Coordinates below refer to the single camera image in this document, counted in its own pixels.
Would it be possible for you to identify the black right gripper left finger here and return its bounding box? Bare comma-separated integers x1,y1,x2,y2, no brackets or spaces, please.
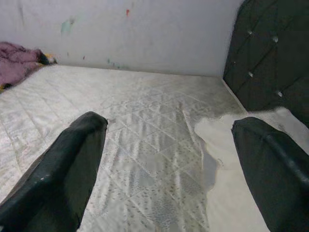
0,111,109,232

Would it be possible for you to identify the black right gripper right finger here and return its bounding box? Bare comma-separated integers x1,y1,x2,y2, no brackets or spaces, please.
231,116,309,232

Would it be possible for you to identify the white pillow with green tree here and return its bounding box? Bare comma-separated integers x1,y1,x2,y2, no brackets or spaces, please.
194,107,309,232

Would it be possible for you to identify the white quilted mattress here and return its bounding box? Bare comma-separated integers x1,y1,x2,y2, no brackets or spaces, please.
0,64,309,232

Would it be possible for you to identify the pink printed blanket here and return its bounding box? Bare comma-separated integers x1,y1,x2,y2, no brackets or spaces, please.
0,41,58,90

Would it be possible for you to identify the black tufted headboard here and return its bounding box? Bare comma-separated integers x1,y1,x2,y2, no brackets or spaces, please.
223,0,309,129

